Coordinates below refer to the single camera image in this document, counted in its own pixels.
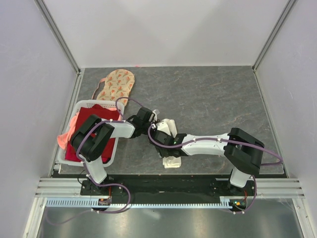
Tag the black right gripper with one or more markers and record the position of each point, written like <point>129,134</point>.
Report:
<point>162,153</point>

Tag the white cloth napkin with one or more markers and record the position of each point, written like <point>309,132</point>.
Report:
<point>171,162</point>

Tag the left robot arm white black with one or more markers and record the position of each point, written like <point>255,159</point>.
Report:
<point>90,140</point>

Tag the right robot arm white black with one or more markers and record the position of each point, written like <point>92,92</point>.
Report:
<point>243,151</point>

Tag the red cloth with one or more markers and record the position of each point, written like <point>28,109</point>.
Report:
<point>84,113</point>

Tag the floral beige eye mask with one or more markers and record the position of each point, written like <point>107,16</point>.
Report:
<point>116,84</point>

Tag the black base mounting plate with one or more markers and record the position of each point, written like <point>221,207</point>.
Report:
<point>165,188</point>

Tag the pink cloth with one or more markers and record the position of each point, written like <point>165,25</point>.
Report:
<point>63,139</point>

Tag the white plastic basket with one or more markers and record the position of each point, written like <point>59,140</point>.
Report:
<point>87,104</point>

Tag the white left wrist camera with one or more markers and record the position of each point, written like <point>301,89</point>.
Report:
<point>155,115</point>

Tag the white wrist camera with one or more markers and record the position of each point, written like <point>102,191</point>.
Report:
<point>161,126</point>
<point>155,115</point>

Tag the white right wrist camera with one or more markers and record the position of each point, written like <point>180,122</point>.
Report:
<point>161,126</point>

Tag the white slotted cable duct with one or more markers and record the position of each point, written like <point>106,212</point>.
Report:
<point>224,203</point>

